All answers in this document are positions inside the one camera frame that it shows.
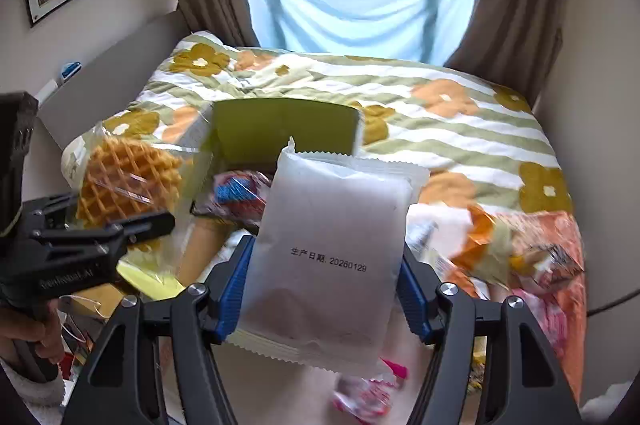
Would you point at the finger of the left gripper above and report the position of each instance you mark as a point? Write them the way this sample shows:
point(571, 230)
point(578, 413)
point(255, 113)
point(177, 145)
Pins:
point(135, 227)

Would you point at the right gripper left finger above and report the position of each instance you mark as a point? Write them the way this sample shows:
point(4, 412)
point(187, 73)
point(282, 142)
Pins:
point(121, 382)

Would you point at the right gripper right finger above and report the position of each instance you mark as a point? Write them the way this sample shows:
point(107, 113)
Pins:
point(523, 380)

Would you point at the waffle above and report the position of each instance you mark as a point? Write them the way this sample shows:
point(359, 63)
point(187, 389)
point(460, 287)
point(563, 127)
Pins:
point(116, 177)

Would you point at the white translucent snack pack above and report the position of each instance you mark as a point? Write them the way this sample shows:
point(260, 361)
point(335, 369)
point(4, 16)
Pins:
point(322, 276)

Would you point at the person's left hand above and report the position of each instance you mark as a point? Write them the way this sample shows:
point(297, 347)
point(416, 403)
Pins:
point(46, 334)

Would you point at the red blue snack bag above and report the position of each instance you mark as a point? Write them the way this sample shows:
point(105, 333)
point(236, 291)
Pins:
point(238, 196)

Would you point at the orange chip bag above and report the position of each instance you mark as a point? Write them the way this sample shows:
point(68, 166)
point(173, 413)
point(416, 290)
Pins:
point(536, 256)

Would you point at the grey headboard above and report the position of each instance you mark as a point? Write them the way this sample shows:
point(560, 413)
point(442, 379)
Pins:
point(106, 84)

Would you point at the green cardboard box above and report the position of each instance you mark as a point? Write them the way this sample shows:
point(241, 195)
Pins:
point(242, 134)

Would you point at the pink white snack pack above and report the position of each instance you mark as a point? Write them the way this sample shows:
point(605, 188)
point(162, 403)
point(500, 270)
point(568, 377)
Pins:
point(370, 400)

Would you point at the blue white item on headboard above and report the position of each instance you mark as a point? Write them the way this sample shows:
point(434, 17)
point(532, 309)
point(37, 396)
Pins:
point(67, 71)

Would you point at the small white grey snack pack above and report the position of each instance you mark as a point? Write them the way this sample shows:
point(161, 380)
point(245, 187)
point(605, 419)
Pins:
point(435, 233)

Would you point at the floral striped quilt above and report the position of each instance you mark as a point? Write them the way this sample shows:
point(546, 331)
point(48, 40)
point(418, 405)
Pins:
point(481, 142)

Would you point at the light blue window cloth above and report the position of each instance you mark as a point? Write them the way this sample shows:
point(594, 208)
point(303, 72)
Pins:
point(427, 31)

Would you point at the right brown curtain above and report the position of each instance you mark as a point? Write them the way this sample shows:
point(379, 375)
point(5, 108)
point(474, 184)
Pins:
point(512, 43)

